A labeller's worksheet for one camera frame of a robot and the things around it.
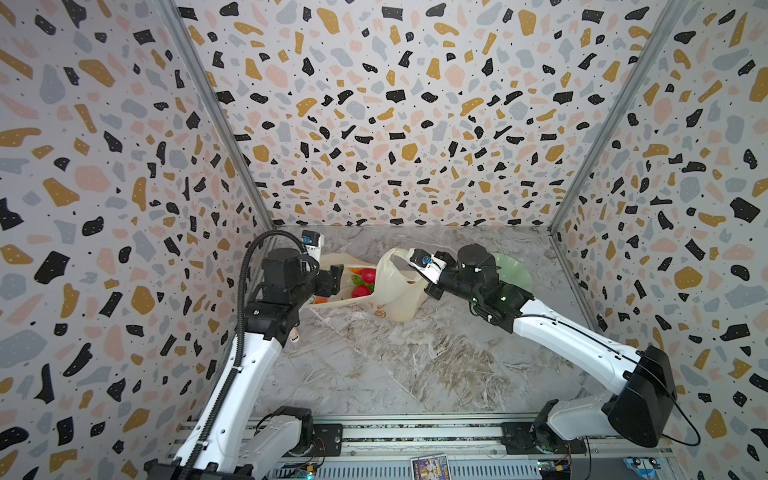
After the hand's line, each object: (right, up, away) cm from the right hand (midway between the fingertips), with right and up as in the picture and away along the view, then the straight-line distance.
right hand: (415, 262), depth 73 cm
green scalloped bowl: (+36, -4, +32) cm, 49 cm away
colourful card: (+4, -48, -4) cm, 48 cm away
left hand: (-21, 0, +1) cm, 21 cm away
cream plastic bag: (-4, -6, -2) cm, 7 cm away
